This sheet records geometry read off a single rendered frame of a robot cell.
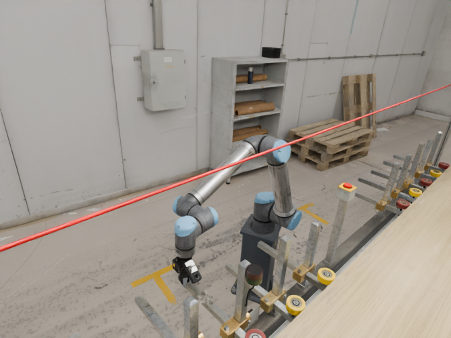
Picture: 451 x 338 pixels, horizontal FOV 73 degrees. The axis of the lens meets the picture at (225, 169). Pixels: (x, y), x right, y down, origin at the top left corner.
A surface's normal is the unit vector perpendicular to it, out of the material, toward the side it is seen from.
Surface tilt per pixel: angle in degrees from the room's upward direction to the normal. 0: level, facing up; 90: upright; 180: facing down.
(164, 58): 90
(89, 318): 0
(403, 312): 0
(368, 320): 0
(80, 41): 90
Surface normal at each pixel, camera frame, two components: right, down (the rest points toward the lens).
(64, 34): 0.60, 0.37
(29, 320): 0.04, -0.90
